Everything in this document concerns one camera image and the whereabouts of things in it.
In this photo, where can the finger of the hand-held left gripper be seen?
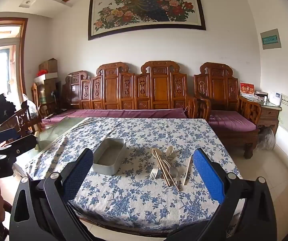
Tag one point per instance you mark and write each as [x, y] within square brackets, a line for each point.
[23, 144]
[4, 135]

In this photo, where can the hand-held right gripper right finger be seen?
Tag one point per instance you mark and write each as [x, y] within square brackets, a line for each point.
[207, 173]

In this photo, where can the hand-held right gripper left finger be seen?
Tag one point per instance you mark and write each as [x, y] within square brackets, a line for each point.
[80, 172]

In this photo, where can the rectangular metal tray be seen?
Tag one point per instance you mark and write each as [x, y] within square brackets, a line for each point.
[108, 155]

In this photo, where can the wooden dining chair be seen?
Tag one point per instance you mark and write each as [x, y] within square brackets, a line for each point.
[18, 120]

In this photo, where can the metal spoon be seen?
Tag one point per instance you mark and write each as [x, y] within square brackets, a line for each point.
[174, 172]

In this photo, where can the small white spoon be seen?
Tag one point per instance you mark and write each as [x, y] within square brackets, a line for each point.
[176, 154]

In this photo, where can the purple armchair cushion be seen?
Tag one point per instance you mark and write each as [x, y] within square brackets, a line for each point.
[231, 121]

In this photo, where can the blue floral tablecloth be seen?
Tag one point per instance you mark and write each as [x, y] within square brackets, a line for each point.
[139, 200]

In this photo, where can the clear plastic bag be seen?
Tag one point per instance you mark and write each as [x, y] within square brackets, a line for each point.
[266, 138]

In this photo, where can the flat white box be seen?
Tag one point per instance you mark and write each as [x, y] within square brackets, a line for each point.
[47, 78]

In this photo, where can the brown cardboard box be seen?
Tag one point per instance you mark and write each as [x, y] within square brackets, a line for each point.
[48, 65]

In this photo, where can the wooden side table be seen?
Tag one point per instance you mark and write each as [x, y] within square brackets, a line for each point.
[268, 113]

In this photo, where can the carved wooden armchair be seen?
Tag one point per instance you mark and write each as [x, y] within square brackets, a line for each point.
[219, 87]

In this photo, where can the red gift box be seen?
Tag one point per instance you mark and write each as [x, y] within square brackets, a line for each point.
[247, 90]

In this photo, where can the carved wooden sofa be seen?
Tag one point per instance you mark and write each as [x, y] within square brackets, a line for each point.
[133, 90]

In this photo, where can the white electrical panel door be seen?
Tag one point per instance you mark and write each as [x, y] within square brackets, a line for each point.
[287, 113]

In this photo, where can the ceiling vent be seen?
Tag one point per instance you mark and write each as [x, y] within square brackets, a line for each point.
[27, 3]

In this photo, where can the framed peacock painting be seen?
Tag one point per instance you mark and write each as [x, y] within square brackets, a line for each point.
[146, 7]

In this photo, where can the wooden door frame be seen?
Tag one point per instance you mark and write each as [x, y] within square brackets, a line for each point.
[22, 55]

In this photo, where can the grey wall panel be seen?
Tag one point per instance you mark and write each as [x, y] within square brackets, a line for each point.
[270, 39]

